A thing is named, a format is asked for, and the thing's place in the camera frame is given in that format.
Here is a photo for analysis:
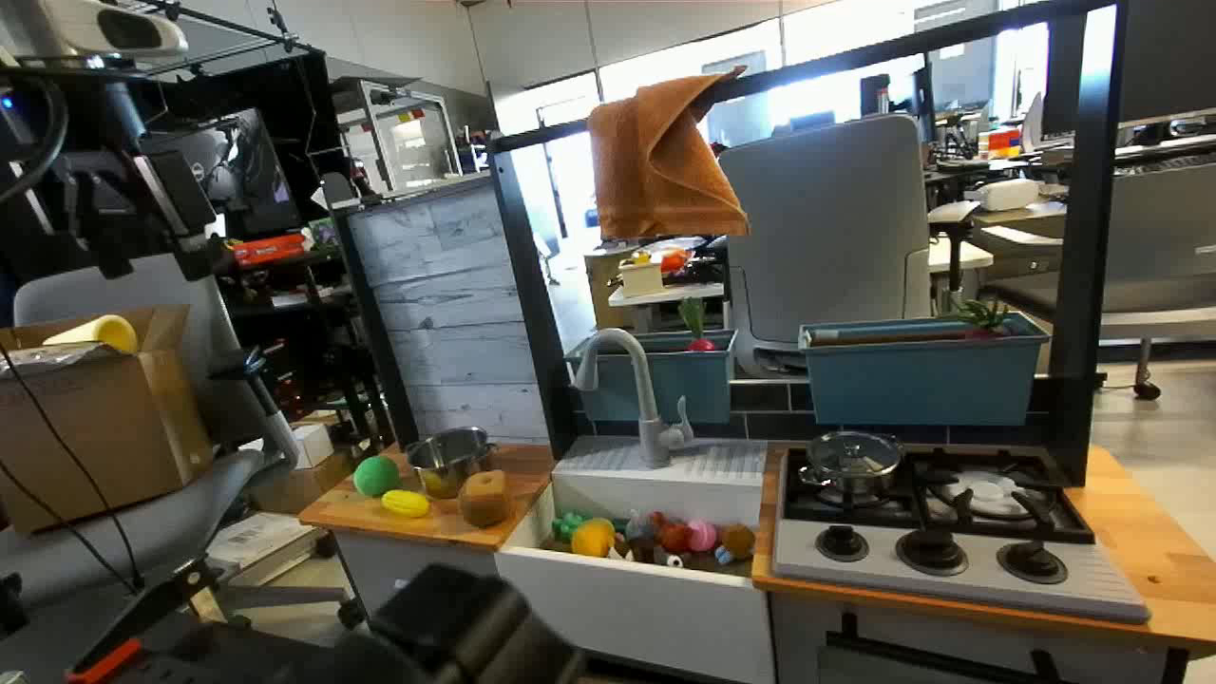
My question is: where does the black oven door handle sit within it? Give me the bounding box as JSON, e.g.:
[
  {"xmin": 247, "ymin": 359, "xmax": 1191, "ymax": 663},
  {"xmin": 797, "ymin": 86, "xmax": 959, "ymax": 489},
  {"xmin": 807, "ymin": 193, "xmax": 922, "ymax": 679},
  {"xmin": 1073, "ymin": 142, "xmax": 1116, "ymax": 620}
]
[{"xmin": 826, "ymin": 607, "xmax": 1073, "ymax": 684}]

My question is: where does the black stove knob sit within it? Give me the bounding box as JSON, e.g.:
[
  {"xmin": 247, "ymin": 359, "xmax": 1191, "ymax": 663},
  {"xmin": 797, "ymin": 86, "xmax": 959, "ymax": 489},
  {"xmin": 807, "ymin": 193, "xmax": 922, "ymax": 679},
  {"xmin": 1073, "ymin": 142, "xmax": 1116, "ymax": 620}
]
[
  {"xmin": 992, "ymin": 539, "xmax": 1073, "ymax": 588},
  {"xmin": 815, "ymin": 525, "xmax": 875, "ymax": 567},
  {"xmin": 894, "ymin": 527, "xmax": 974, "ymax": 578}
]

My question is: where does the green toy fruit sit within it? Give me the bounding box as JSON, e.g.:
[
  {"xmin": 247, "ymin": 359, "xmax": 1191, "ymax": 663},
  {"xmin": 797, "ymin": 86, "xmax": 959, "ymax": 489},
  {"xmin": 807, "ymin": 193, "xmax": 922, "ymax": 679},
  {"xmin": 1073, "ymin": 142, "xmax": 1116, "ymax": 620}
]
[{"xmin": 351, "ymin": 454, "xmax": 404, "ymax": 502}]

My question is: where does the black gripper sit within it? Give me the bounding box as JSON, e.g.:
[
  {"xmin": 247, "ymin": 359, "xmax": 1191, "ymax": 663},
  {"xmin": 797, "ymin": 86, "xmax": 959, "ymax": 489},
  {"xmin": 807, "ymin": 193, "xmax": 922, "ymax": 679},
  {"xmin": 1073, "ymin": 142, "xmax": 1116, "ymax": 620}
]
[{"xmin": 365, "ymin": 564, "xmax": 590, "ymax": 684}]

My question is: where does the brown toy food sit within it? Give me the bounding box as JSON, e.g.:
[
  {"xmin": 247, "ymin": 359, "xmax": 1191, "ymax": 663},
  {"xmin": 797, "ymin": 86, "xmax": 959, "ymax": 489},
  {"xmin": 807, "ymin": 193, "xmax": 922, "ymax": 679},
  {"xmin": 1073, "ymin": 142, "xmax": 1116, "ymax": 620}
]
[{"xmin": 720, "ymin": 521, "xmax": 761, "ymax": 572}]

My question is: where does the white kitchen cabinet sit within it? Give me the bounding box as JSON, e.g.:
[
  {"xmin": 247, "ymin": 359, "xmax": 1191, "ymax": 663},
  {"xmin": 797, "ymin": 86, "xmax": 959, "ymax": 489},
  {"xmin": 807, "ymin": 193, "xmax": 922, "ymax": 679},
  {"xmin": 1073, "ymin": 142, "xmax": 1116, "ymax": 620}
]
[{"xmin": 331, "ymin": 527, "xmax": 1198, "ymax": 684}]

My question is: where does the white chair backrest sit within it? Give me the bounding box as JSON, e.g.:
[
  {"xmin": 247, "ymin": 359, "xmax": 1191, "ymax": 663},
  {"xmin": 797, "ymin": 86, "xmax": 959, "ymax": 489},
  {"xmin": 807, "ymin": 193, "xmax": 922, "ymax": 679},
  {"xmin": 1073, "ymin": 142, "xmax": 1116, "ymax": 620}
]
[{"xmin": 720, "ymin": 112, "xmax": 934, "ymax": 355}]

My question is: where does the grey office chair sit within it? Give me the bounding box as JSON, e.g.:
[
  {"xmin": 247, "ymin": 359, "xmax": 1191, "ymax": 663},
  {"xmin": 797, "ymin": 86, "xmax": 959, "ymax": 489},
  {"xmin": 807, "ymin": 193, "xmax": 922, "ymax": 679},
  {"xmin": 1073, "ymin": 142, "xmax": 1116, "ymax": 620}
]
[{"xmin": 0, "ymin": 252, "xmax": 311, "ymax": 617}]

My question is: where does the wooden countertop board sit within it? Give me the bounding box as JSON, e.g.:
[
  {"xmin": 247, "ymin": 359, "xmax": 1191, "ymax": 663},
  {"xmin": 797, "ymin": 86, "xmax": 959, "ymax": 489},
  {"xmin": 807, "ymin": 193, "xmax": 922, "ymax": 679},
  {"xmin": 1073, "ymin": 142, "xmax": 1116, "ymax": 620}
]
[
  {"xmin": 750, "ymin": 441, "xmax": 1216, "ymax": 659},
  {"xmin": 300, "ymin": 441, "xmax": 559, "ymax": 555}
]

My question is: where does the yellow roll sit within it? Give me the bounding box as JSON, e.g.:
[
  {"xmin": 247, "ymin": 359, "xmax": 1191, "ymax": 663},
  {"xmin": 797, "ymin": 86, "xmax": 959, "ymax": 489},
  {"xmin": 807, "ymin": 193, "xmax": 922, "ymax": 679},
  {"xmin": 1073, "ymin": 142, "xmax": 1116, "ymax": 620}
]
[{"xmin": 37, "ymin": 313, "xmax": 145, "ymax": 360}]

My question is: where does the grey toy stove top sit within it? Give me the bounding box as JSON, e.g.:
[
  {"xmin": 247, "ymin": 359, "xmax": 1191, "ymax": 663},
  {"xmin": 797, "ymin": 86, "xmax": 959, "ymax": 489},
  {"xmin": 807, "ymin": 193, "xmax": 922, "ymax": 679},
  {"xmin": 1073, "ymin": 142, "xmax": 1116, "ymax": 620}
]
[{"xmin": 767, "ymin": 441, "xmax": 1155, "ymax": 626}]

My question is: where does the orange yellow toy fruit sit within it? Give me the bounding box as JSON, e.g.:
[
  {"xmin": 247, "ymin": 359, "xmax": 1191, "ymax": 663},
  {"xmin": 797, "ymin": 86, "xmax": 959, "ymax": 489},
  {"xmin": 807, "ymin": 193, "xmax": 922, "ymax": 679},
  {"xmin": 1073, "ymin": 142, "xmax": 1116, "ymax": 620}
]
[{"xmin": 568, "ymin": 516, "xmax": 625, "ymax": 564}]

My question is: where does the yellow toy lemon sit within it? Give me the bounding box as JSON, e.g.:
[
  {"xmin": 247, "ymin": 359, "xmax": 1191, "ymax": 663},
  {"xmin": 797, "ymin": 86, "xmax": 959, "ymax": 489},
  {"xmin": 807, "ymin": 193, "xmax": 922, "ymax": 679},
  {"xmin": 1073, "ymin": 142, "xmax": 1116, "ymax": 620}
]
[{"xmin": 376, "ymin": 488, "xmax": 436, "ymax": 521}]

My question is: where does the black storage shelf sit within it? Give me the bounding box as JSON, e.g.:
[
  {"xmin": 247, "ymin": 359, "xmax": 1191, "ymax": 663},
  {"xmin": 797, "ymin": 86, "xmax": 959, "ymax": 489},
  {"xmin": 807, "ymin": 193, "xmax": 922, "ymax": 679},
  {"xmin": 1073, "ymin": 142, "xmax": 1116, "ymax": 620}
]
[{"xmin": 121, "ymin": 47, "xmax": 400, "ymax": 449}]

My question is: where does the black metal kitchen frame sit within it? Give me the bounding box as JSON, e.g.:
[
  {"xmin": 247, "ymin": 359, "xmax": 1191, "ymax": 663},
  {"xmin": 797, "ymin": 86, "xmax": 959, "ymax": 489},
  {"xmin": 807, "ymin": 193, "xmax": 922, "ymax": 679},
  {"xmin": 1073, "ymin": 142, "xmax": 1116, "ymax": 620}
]
[{"xmin": 487, "ymin": 0, "xmax": 1124, "ymax": 488}]

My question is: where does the cardboard box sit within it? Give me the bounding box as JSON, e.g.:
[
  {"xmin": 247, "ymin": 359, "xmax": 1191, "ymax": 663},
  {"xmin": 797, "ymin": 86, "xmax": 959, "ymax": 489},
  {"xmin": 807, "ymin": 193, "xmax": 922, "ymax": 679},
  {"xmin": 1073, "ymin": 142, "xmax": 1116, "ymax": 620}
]
[{"xmin": 0, "ymin": 304, "xmax": 221, "ymax": 537}]

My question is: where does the white toy sink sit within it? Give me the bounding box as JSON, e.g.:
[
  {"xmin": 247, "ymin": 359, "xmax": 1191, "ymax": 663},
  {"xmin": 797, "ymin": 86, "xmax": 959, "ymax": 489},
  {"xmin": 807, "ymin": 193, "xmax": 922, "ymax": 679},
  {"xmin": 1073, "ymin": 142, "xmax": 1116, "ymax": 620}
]
[{"xmin": 494, "ymin": 434, "xmax": 779, "ymax": 684}]

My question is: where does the red toy fruit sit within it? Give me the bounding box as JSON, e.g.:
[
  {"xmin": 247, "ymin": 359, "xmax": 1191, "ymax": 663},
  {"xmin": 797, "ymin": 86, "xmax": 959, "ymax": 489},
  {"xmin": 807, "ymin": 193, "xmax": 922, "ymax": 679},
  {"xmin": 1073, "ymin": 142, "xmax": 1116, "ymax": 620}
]
[{"xmin": 650, "ymin": 510, "xmax": 697, "ymax": 560}]

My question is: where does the toy radish with leaves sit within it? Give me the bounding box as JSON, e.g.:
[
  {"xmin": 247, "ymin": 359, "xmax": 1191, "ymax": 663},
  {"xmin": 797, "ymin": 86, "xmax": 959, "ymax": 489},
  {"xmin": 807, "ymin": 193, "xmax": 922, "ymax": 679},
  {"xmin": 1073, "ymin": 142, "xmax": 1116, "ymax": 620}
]
[
  {"xmin": 948, "ymin": 288, "xmax": 1017, "ymax": 339},
  {"xmin": 675, "ymin": 298, "xmax": 722, "ymax": 359}
]

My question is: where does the grey wood-look panel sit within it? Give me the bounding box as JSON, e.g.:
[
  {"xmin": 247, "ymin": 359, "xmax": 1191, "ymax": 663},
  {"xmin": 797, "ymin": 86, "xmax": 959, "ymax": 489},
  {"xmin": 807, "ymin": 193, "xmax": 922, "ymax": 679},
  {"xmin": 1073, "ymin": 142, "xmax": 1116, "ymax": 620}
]
[{"xmin": 340, "ymin": 175, "xmax": 552, "ymax": 449}]

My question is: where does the brown toy kiwi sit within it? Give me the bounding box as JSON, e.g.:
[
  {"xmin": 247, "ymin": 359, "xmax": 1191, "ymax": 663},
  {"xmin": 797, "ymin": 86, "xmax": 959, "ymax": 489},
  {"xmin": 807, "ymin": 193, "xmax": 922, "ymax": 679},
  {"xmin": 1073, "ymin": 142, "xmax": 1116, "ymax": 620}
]
[{"xmin": 457, "ymin": 466, "xmax": 513, "ymax": 532}]

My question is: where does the short blue planter box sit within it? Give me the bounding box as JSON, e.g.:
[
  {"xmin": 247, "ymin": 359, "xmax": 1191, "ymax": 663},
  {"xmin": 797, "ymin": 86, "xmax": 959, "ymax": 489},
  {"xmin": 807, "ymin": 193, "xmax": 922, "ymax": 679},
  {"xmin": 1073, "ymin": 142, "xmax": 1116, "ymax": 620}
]
[{"xmin": 564, "ymin": 328, "xmax": 742, "ymax": 428}]

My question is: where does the white yellow container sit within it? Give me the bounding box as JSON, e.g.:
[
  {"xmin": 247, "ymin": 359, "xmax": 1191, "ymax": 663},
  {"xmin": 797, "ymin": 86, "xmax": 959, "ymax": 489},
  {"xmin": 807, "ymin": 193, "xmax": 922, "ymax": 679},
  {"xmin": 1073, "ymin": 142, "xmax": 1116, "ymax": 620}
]
[{"xmin": 615, "ymin": 252, "xmax": 670, "ymax": 304}]

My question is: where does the orange towel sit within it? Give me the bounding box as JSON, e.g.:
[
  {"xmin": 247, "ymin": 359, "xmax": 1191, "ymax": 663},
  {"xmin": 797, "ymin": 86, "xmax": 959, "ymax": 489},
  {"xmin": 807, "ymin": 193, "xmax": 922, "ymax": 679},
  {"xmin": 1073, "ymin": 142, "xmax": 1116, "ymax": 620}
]
[{"xmin": 584, "ymin": 70, "xmax": 751, "ymax": 246}]

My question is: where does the steel bowl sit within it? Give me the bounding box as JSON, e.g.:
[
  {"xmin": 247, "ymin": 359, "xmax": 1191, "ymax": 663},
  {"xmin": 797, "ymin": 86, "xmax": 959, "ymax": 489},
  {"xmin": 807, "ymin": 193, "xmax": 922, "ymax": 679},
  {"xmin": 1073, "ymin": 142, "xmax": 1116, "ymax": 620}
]
[{"xmin": 404, "ymin": 427, "xmax": 499, "ymax": 502}]

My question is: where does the grey toy faucet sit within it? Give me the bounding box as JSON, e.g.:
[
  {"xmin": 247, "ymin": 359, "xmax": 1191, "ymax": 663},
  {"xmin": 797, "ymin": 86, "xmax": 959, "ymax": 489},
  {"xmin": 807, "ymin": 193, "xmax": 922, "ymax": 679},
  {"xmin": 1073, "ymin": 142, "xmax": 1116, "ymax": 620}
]
[{"xmin": 571, "ymin": 322, "xmax": 699, "ymax": 470}]

